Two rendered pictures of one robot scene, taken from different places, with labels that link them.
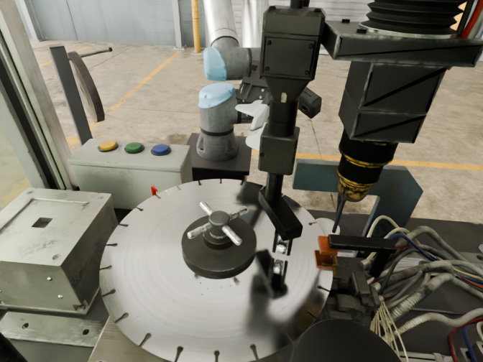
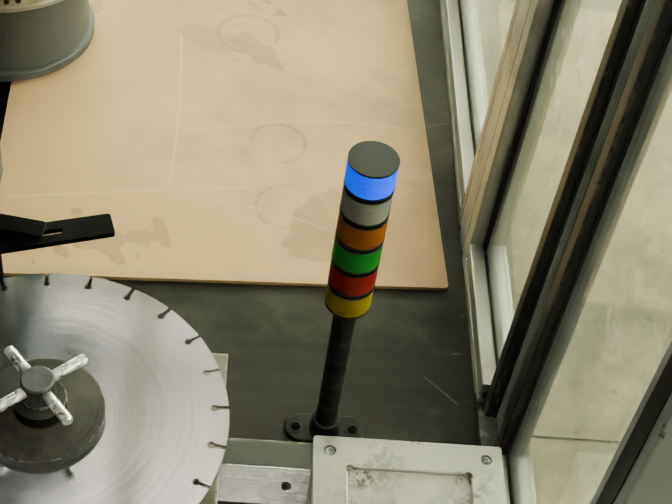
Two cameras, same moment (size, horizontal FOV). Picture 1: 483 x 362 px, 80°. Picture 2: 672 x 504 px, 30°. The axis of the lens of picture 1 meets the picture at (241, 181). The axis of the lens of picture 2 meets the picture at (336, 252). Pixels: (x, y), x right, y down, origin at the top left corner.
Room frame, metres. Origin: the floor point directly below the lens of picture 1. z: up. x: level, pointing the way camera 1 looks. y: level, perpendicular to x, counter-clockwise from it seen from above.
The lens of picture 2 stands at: (0.93, 0.15, 1.89)
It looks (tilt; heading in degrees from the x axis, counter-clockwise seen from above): 47 degrees down; 170
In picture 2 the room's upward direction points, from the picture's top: 9 degrees clockwise
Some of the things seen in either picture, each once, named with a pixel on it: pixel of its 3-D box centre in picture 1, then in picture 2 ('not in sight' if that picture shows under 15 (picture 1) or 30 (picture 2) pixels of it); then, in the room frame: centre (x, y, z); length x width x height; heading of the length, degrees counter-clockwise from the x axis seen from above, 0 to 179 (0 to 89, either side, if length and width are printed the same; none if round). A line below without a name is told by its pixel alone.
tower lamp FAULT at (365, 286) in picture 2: not in sight; (353, 269); (0.16, 0.31, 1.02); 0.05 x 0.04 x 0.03; 177
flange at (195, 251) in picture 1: (219, 238); (40, 406); (0.29, 0.03, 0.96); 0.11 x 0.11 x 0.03
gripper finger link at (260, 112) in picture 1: (251, 110); not in sight; (0.48, -0.01, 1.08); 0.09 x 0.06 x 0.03; 161
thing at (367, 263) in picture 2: not in sight; (357, 246); (0.16, 0.31, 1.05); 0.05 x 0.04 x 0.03; 177
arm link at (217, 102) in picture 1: (218, 105); not in sight; (0.92, 0.08, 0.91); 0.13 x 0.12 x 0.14; 103
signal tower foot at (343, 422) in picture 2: not in sight; (325, 424); (0.16, 0.31, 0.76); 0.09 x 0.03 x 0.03; 87
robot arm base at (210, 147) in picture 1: (217, 137); not in sight; (0.91, 0.09, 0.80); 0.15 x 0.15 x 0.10
